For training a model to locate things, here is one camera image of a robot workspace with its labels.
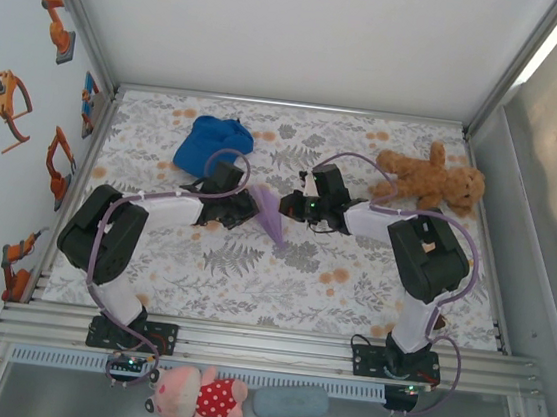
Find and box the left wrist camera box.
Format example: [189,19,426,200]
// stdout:
[207,159,245,195]

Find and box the aluminium extrusion frame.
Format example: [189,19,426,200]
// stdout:
[0,0,557,417]

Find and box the floral printed table mat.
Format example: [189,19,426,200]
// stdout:
[41,81,525,353]

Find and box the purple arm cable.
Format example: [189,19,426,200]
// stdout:
[75,133,255,400]
[284,147,490,417]

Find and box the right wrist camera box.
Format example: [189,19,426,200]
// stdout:
[302,163,349,202]

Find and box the white slotted cable duct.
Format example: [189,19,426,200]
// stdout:
[9,342,388,404]

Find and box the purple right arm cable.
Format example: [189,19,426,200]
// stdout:
[284,147,490,417]

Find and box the pink pig plush toy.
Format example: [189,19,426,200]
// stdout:
[142,357,252,417]

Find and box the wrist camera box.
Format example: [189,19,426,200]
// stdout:
[302,163,349,202]
[207,159,245,195]

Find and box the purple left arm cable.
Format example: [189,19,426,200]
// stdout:
[75,133,255,400]

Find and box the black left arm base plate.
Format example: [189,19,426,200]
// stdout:
[85,314,180,358]

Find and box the brown teddy bear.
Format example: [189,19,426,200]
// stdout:
[368,134,492,221]

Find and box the blue cloth cap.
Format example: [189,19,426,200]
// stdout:
[170,112,258,186]

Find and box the black controller board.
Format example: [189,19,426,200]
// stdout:
[105,349,148,380]
[380,380,428,416]

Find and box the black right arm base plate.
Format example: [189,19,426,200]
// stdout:
[348,342,444,387]

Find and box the grey-blue soft pouch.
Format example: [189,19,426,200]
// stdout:
[251,379,332,417]

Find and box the lilac paper sheet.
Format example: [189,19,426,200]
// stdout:
[245,183,292,247]

